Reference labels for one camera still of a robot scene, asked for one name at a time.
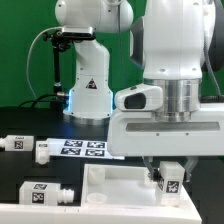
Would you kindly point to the black camera stand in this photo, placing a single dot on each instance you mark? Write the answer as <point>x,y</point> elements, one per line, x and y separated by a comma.
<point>60,45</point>

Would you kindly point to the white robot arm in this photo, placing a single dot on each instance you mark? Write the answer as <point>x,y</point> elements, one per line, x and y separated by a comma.
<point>164,115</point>

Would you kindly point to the white square table top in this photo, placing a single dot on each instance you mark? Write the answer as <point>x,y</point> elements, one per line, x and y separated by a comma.
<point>117,186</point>

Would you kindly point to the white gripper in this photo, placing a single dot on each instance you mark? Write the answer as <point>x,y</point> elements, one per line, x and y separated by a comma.
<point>137,134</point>

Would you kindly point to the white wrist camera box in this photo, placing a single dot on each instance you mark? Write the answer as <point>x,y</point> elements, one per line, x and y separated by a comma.
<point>140,97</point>

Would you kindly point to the white sheet with tags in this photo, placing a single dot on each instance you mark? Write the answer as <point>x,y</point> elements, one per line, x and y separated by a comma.
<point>80,148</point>

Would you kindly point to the silver background camera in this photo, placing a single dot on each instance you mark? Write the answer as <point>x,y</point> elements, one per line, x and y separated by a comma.
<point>77,33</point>

